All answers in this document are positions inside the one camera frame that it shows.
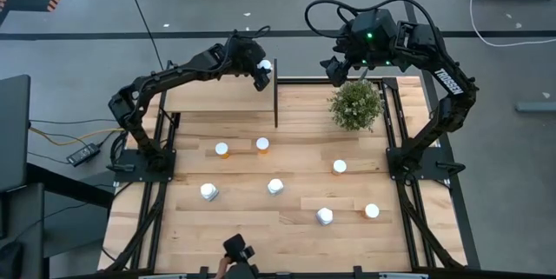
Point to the wooden shelf with black frame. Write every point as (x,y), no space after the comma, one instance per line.
(217,94)

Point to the person's hand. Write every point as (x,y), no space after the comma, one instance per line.
(221,267)

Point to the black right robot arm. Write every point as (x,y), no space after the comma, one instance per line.
(441,66)

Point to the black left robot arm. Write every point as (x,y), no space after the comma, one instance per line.
(187,69)

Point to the black power adapter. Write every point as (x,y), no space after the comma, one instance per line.
(83,154)

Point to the black frame clamp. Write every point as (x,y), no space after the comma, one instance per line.
(203,273)
(357,272)

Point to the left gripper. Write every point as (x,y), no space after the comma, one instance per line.
(241,55)

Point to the black aluminium table frame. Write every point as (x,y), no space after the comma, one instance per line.
(313,81)

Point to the black desk beam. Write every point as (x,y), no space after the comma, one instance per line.
(69,185)

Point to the green potted plant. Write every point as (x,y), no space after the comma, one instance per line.
(356,105)

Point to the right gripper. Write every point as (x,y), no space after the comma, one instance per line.
(369,48)

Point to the grey metal bar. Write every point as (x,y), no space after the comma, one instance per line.
(536,107)

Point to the white medicine bottle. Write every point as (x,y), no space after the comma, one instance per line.
(324,216)
(209,191)
(264,64)
(275,186)

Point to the grey light strip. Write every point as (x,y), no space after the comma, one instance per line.
(404,276)
(163,276)

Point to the dark grey monitor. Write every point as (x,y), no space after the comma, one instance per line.
(13,131)

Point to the orange pill bottle white cap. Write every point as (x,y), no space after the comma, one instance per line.
(221,148)
(262,143)
(372,210)
(339,166)

